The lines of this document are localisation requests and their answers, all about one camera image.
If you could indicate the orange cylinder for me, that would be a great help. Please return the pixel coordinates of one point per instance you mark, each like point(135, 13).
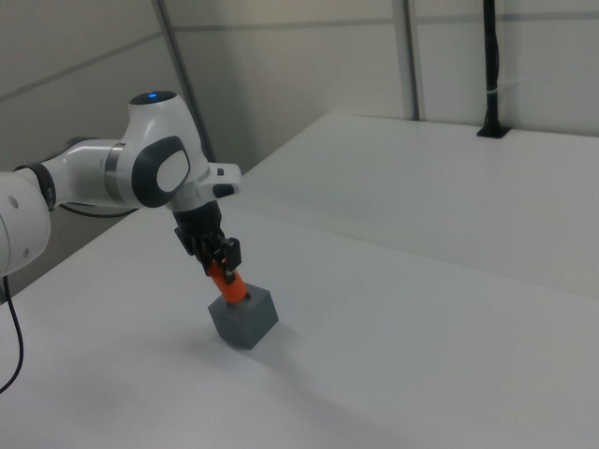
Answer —
point(232, 290)

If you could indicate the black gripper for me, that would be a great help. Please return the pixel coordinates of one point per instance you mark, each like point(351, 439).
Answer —
point(199, 224)

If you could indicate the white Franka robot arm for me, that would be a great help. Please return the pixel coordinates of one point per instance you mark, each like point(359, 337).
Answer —
point(154, 154)

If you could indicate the grey block with round hole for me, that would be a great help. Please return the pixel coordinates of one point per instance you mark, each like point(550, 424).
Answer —
point(248, 322)

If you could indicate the black pole with base clamp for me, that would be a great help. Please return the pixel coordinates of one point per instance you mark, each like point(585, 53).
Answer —
point(491, 70)

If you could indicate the grey partition corner post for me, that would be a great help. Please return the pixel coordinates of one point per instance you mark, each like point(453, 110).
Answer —
point(187, 79)

